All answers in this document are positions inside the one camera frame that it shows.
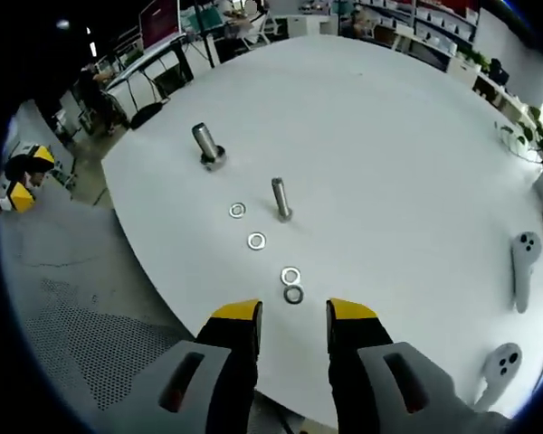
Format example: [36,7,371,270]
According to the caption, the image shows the small green desk plant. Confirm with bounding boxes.
[459,47,490,69]

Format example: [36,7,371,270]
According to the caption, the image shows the large red display screen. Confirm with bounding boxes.
[138,0,185,49]

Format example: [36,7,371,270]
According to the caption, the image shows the thick metal stud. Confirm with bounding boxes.
[190,121,230,174]

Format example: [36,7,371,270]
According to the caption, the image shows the white shelf unit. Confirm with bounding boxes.
[357,0,481,60]

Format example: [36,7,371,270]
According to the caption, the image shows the white handheld controller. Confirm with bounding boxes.
[472,342,524,412]
[510,231,543,315]

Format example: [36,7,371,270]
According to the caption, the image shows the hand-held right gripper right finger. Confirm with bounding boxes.
[325,297,458,434]

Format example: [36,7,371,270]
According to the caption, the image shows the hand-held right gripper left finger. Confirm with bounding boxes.
[139,297,264,434]

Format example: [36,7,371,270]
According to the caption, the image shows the thin threaded metal stud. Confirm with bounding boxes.
[270,176,295,223]

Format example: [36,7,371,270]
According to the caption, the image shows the black oval object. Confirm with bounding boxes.
[129,102,165,130]

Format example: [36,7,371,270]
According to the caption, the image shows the row of white storage bins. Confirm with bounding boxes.
[379,0,479,42]

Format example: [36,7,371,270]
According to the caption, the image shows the white background desk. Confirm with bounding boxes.
[447,53,539,123]

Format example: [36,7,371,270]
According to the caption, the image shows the black rubber ring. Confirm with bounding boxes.
[200,145,229,167]
[199,147,230,172]

